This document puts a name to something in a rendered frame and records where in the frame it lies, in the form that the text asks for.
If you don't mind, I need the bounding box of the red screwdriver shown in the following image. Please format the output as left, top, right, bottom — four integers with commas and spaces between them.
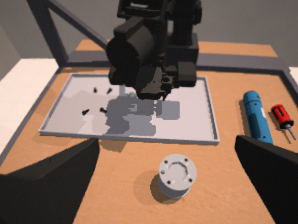
271, 104, 297, 140

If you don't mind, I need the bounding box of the black metal gantry frame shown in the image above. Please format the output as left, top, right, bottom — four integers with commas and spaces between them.
27, 0, 108, 67

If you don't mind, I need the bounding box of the grey cylindrical module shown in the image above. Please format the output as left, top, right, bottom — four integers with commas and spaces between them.
158, 154, 197, 199

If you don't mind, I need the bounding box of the grey metal bracket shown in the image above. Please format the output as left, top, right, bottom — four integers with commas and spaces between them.
126, 92, 154, 114

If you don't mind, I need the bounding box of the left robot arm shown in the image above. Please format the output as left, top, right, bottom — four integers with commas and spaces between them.
106, 0, 202, 100

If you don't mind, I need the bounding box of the blue electric screwdriver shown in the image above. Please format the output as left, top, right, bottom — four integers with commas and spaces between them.
243, 90, 274, 144

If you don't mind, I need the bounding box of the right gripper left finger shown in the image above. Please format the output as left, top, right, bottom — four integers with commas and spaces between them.
0, 137, 100, 224

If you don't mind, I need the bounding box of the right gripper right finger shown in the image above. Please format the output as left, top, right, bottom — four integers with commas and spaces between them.
234, 135, 298, 224

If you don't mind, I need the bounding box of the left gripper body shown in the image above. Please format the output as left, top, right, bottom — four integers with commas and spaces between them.
108, 45, 197, 88

